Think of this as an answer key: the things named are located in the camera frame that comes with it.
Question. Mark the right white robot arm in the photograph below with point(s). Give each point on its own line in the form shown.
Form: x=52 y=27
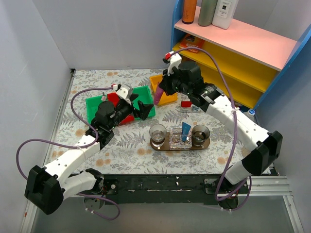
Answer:
x=264 y=146

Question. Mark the red silver toothpaste box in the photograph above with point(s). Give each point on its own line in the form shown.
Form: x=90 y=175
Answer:
x=189 y=107

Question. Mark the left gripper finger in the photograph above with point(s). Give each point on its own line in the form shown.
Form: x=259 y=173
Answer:
x=133 y=96
x=144 y=110

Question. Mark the grey bottle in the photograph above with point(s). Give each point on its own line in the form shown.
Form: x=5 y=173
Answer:
x=207 y=11

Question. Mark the green translucent cup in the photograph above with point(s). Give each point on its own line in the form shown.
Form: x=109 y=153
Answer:
x=200 y=133

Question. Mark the black aluminium base frame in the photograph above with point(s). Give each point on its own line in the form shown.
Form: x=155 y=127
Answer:
x=182 y=188

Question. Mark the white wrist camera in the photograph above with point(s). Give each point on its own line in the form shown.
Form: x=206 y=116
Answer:
x=123 y=92
x=173 y=60

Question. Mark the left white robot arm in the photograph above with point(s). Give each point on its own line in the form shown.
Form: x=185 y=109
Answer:
x=70 y=157

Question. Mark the brown oval wooden tray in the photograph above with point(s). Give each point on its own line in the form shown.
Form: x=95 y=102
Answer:
x=165 y=146

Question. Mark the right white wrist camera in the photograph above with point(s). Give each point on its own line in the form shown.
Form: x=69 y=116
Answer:
x=173 y=60

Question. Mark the green bin with cups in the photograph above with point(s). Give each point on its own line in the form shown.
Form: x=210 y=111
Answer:
x=144 y=95

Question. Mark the blue yellow pink shelf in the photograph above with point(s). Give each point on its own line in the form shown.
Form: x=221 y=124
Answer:
x=251 y=59

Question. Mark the white bottle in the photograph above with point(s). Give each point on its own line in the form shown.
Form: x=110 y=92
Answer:
x=224 y=13

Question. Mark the orange bottle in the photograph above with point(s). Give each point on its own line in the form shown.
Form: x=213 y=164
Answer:
x=189 y=8

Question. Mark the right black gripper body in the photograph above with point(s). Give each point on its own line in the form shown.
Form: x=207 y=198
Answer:
x=167 y=82

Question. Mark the pink toothpaste tube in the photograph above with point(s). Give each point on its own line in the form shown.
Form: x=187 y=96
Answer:
x=158 y=94

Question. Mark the yellow plastic bin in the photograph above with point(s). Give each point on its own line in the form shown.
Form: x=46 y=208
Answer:
x=165 y=99

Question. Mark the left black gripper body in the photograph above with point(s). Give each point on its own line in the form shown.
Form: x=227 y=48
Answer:
x=133 y=108

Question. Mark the green bin with toothbrushes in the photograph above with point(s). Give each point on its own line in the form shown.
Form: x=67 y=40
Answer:
x=92 y=107

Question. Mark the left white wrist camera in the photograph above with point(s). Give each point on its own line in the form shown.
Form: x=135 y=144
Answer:
x=123 y=92

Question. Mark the clear plastic water bottle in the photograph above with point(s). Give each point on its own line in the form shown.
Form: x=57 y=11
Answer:
x=250 y=114

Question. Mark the clear textured acrylic holder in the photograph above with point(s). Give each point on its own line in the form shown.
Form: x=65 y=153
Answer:
x=175 y=142

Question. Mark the blue toothpaste tube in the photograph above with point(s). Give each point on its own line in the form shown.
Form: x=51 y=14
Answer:
x=185 y=131

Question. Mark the clear glass cup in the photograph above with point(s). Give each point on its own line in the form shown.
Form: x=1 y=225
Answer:
x=157 y=133

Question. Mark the orange box upper shelf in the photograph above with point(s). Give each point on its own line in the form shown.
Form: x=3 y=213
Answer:
x=191 y=41

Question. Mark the floral patterned table mat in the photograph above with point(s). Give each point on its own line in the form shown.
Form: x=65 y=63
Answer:
x=129 y=151

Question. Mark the brown tape roll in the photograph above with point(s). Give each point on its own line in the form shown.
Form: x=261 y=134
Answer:
x=245 y=152

